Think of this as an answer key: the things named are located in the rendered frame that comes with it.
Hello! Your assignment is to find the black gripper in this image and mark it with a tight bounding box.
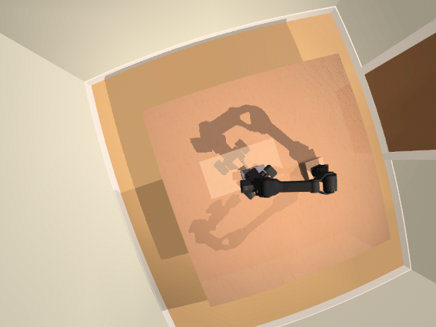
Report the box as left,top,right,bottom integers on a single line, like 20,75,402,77
244,165,277,199

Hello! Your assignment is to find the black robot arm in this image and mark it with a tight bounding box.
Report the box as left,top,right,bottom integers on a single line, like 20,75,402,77
241,164,337,198

